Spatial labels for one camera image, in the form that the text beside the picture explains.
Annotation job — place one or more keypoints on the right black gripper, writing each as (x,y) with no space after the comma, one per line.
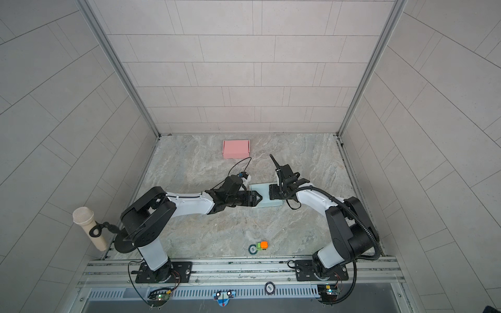
(273,193)

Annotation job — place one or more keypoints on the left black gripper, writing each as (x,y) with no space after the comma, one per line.
(253,199)

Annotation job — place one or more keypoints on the light blue paper box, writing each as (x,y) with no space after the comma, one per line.
(263,189)

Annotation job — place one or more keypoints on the pink paper box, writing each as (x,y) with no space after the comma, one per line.
(236,149)

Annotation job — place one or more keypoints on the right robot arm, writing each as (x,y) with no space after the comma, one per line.
(353,235)

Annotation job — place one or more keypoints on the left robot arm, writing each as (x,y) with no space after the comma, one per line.
(146,218)

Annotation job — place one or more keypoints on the orange green small toy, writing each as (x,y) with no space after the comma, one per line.
(262,245)

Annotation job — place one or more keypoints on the blue red sticker tag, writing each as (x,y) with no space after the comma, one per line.
(222,297)

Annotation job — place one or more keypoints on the right green circuit board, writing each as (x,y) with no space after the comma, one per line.
(328,293)

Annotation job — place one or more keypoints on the green circuit board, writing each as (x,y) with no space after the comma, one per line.
(328,293)
(159,296)

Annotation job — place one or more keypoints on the left green circuit board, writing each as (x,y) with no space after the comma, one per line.
(159,296)

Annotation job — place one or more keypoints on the black round stand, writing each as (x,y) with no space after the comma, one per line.
(123,244)

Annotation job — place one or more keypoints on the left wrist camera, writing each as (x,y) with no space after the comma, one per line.
(245,176)

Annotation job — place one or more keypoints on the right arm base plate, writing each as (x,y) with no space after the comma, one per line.
(309,271)

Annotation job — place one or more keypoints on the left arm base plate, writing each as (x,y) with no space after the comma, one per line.
(171,272)

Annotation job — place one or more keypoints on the aluminium rail frame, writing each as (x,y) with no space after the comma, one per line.
(202,272)

